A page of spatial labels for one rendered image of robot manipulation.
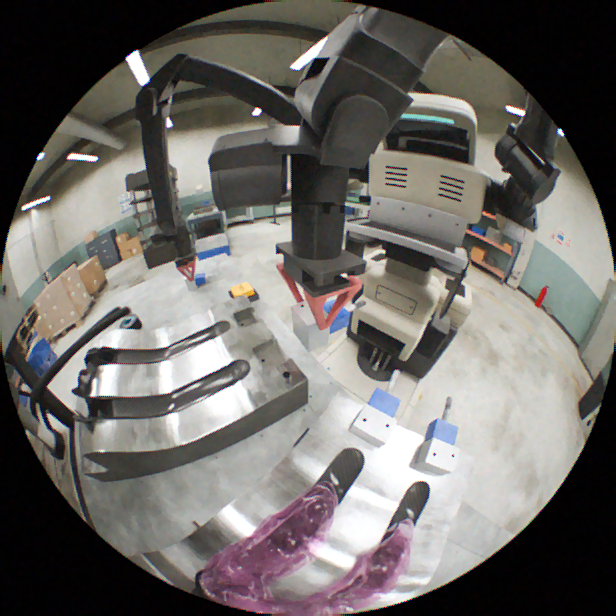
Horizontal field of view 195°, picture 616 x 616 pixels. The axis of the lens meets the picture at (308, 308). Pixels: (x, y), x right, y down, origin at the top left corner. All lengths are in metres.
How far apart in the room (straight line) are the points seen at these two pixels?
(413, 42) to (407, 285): 0.49
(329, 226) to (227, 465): 0.35
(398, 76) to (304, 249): 0.17
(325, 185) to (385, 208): 0.29
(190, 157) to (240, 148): 6.66
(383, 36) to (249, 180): 0.15
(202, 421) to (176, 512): 0.20
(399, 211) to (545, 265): 5.10
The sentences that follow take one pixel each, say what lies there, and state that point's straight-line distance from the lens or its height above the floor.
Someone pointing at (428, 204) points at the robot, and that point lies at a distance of 0.45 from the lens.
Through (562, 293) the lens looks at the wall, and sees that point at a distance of 5.59.
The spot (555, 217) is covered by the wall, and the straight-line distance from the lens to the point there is 5.48.
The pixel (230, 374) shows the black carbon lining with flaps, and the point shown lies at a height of 0.88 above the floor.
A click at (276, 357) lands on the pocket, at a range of 0.31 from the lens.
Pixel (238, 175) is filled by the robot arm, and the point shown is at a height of 1.13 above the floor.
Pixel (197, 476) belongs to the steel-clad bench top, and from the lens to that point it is 0.36.
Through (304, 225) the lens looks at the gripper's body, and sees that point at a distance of 0.17.
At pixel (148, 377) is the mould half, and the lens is 0.35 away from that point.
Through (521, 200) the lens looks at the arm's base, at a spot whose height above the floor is 1.18.
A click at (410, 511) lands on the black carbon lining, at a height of 0.85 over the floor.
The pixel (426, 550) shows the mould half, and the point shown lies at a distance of 0.31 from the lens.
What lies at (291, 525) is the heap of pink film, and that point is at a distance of 0.22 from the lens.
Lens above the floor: 1.11
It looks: 38 degrees down
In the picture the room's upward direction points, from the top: straight up
